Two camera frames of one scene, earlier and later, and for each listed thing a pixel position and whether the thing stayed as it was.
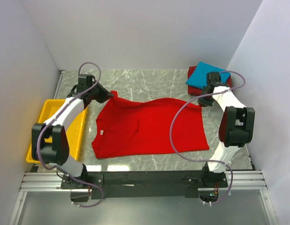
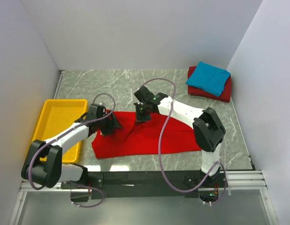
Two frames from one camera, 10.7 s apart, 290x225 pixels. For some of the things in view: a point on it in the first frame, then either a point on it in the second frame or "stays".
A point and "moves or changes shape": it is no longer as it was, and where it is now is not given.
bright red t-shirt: (125, 126) moves or changes shape
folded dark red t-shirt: (198, 91) stays
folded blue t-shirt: (199, 77) stays
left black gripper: (105, 94) to (113, 123)
